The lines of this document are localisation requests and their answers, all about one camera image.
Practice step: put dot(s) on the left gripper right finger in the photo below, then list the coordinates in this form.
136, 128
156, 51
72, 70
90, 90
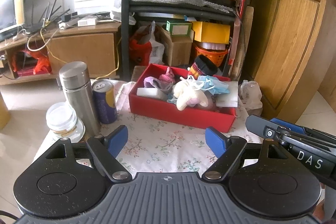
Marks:
228, 151

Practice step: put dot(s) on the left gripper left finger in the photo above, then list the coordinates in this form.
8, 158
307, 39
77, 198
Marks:
104, 151

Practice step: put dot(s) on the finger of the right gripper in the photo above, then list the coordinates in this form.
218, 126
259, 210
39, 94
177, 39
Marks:
262, 127
288, 125

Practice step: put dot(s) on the blue face mask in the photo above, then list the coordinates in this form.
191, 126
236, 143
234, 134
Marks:
212, 85

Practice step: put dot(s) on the white plush bunny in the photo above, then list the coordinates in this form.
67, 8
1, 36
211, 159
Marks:
188, 92

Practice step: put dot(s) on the white foam block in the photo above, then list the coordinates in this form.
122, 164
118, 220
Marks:
151, 93

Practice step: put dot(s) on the purple fuzzy cloth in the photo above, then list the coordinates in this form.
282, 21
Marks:
152, 82

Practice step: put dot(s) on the black striped knit sock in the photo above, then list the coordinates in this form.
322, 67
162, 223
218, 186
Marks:
202, 66

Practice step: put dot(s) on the pink knit sock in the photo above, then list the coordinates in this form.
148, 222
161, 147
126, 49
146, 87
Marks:
167, 79

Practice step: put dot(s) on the person's right hand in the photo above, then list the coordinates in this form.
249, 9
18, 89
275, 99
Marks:
319, 212

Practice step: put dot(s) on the red cardboard box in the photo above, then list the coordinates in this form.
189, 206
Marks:
221, 119

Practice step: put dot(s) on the white plastic bag floor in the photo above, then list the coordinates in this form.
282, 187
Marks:
250, 95

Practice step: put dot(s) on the glass jar white lid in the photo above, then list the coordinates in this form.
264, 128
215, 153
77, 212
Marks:
63, 122

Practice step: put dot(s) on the blue yellow drink can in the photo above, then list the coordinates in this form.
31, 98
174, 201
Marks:
103, 93

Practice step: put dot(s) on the wooden display cabinet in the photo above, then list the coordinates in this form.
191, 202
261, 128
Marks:
290, 49

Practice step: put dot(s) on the stainless steel thermos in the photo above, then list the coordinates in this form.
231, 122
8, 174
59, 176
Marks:
76, 85

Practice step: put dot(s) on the orange plastic basket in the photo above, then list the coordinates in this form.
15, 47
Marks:
216, 57

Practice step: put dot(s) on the red white plastic bag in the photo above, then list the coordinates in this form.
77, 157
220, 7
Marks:
145, 47

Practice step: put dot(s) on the yellow cardboard box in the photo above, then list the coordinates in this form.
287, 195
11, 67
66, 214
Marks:
206, 32

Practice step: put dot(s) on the brown cardboard box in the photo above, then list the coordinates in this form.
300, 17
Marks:
177, 48

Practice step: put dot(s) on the wooden TV cabinet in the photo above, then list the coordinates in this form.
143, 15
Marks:
97, 46

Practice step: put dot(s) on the white power adapter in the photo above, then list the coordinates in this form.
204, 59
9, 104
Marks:
87, 21

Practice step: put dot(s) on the green white box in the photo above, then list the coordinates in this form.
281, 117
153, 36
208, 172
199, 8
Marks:
178, 28

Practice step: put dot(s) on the black wifi router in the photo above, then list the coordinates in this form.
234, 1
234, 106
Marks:
37, 17

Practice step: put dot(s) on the black metal shelf rack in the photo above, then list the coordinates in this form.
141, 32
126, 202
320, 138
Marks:
183, 8

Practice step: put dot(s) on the television screen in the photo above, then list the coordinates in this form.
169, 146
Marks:
8, 14

